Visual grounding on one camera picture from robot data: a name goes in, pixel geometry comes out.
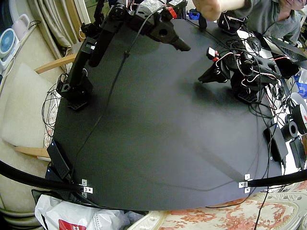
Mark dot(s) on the black leader arm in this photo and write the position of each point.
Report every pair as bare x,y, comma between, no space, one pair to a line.
203,24

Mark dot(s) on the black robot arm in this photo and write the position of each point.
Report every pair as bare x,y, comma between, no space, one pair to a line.
100,40
263,65

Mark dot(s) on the person's grey sleeved forearm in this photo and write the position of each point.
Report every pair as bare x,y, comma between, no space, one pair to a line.
273,16

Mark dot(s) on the person's bare hand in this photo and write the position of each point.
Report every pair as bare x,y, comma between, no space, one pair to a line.
211,8

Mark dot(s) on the small white red board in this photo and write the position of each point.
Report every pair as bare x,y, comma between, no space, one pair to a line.
211,52

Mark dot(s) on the red plastic clip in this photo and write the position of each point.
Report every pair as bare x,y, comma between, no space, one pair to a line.
171,12

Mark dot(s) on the blue plastic part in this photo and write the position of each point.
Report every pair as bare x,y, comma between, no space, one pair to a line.
194,14

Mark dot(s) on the black laptop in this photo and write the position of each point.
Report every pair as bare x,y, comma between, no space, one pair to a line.
287,51

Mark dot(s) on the blue printed box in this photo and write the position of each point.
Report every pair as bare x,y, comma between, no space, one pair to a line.
302,85

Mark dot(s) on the black filament spool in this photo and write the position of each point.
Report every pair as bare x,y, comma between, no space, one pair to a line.
299,112

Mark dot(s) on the black tape roll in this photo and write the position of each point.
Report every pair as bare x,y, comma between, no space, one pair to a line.
290,129

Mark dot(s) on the black power brick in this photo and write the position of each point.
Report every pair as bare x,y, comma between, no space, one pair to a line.
277,143
298,153

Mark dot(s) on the beige curtain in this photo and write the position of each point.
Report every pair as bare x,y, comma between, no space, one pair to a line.
52,24

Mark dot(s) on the floral patterned cloth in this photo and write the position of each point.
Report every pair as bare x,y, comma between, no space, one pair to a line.
216,214

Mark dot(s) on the pale pink humidifier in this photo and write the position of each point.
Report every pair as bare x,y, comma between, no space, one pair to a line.
21,25

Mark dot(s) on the white and blue fan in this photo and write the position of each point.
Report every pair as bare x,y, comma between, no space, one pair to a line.
7,44

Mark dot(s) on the white seat cushion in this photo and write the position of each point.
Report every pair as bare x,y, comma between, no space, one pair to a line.
24,107

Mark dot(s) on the black power adapter box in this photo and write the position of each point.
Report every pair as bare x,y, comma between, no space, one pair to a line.
58,159

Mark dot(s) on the white plastic bag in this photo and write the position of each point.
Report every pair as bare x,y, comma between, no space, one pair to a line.
72,215

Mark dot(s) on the metal corner bracket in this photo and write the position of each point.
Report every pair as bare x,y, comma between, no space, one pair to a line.
245,184
86,186

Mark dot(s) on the wooden chair frame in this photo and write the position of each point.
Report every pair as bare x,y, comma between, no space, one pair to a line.
52,63

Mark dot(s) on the black frame tube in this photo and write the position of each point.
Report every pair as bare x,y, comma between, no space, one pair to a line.
36,178
278,180

